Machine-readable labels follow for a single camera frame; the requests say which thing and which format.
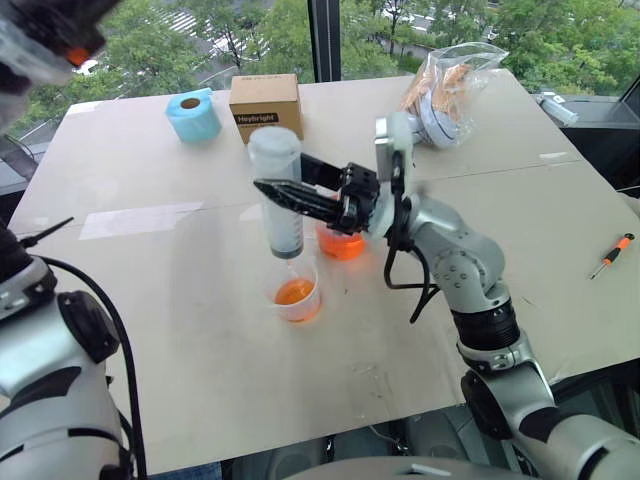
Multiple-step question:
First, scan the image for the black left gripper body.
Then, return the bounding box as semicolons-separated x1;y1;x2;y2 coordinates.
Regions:
0;0;107;57

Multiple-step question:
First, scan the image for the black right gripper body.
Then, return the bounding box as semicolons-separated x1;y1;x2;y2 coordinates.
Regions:
334;161;381;236

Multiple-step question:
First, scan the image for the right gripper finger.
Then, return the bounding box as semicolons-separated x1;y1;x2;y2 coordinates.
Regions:
298;153;347;191
253;179;342;222

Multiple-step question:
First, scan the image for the large clear plastic syringe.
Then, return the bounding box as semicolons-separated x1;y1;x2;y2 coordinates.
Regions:
247;126;305;261

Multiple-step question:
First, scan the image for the orange plastic cup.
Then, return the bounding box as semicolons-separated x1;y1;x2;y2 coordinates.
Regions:
315;220;368;262

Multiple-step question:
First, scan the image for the clear cup with red liquid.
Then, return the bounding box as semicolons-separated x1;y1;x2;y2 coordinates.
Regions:
273;257;323;324

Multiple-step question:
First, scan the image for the brown cardboard box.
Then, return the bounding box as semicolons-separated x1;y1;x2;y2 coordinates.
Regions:
229;74;304;146

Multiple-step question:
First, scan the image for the clear plastic bag with items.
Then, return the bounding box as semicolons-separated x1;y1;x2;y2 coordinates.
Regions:
397;42;510;151

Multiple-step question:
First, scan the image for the blue tissue roll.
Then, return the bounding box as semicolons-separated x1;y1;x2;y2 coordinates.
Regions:
165;87;223;146

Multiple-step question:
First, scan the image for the clear tape strip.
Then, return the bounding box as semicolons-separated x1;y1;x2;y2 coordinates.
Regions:
78;201;205;241

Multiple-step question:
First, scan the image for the white object on cabinet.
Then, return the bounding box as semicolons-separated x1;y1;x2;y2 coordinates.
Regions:
533;91;581;126

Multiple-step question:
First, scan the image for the black side cabinet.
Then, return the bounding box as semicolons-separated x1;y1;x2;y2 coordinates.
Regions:
558;74;640;202

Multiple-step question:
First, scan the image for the orange black screwdriver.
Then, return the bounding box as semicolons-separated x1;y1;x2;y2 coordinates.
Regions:
589;233;633;281

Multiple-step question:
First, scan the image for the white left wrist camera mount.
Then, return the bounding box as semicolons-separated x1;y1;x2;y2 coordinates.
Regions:
0;22;74;87

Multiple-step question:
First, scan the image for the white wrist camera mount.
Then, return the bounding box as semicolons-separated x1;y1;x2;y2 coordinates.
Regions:
0;22;74;87
372;112;417;236

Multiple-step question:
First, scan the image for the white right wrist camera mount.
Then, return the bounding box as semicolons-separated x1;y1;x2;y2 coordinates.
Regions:
372;112;417;236

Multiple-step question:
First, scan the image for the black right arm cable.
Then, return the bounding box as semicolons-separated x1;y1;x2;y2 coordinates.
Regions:
382;148;440;324

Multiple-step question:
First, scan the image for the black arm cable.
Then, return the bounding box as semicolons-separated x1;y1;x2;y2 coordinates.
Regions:
37;254;149;476
382;148;440;324

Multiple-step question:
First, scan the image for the dark window frame post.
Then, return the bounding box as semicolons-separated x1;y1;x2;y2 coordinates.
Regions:
306;0;343;84

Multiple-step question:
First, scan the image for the black cable tie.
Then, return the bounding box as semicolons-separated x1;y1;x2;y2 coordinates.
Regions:
19;216;75;248

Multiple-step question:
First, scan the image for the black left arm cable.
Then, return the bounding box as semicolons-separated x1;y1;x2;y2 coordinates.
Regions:
37;254;149;476

